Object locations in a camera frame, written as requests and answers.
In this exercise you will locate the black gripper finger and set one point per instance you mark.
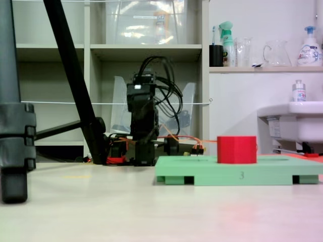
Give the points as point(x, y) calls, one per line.
point(151, 123)
point(137, 126)

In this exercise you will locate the red octagonal pillar block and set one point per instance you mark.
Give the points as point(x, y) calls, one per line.
point(237, 150)

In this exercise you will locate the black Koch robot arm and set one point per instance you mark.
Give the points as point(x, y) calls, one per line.
point(145, 153)

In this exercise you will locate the orange flat block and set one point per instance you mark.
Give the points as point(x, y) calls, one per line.
point(318, 160)

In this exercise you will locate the black table clamp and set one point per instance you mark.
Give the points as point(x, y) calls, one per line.
point(171, 147)

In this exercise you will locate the beige shelf unit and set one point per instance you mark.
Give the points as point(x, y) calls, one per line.
point(87, 75)

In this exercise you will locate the slim black tripod leg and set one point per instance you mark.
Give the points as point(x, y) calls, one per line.
point(75, 75)

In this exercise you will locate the clear plastic storage box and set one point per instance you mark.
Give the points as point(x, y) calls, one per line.
point(126, 25)

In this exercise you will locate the black tripod brace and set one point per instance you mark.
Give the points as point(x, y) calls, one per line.
point(58, 129)

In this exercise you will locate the black cup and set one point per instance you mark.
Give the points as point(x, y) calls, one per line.
point(216, 56)

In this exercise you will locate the green shape sorter board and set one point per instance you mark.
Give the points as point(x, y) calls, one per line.
point(227, 174)

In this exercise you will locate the blue white toothbrush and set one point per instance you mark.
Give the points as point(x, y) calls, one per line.
point(213, 35)

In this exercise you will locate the green spray bottle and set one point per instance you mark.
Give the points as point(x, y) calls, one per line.
point(228, 50)

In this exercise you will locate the clear measuring cup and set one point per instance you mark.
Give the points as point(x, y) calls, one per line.
point(243, 53)

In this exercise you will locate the small blue white packet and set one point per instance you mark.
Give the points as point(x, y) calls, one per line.
point(257, 65)

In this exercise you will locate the thick notched tripod leg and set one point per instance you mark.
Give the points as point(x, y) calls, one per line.
point(12, 126)

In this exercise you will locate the glass pitcher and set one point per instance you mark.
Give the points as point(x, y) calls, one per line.
point(277, 55)

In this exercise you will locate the clear sanitizer bottle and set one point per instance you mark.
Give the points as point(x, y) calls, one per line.
point(299, 93)

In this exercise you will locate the white sink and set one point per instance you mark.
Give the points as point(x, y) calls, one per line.
point(302, 121)

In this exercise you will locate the white foam soap bottle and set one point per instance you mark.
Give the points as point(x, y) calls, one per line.
point(309, 55)

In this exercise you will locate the red arm base mount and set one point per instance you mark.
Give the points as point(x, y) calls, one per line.
point(116, 160)

